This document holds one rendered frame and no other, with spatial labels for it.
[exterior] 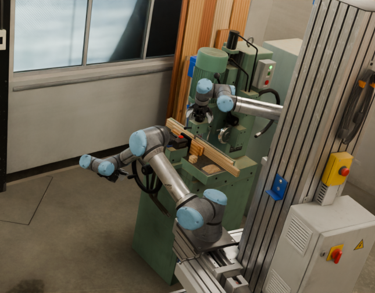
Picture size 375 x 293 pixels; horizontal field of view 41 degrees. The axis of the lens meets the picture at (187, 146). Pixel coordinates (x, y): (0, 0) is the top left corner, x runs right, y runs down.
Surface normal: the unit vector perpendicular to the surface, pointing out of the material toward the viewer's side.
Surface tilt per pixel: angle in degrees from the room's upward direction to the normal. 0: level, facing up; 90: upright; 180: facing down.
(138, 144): 86
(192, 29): 87
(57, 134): 90
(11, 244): 0
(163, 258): 90
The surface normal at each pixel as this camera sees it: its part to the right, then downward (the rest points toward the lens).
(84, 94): 0.68, 0.45
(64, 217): 0.18, -0.87
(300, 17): -0.71, 0.20
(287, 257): -0.86, 0.08
